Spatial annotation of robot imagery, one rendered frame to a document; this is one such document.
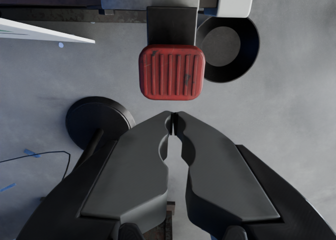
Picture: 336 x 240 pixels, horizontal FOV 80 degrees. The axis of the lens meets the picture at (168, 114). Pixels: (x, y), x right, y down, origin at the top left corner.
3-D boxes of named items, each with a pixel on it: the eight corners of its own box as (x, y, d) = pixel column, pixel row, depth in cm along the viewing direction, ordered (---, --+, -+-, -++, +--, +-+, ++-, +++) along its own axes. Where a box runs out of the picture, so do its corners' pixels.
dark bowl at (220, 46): (260, 11, 86) (268, 11, 80) (246, 79, 100) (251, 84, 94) (190, 10, 86) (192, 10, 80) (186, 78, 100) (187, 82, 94)
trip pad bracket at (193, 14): (185, 6, 40) (199, 5, 22) (182, 56, 44) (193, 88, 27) (154, 5, 39) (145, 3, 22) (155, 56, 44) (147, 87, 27)
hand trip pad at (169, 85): (197, 37, 27) (207, 47, 20) (194, 81, 29) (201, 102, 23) (144, 36, 27) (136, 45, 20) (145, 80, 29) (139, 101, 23)
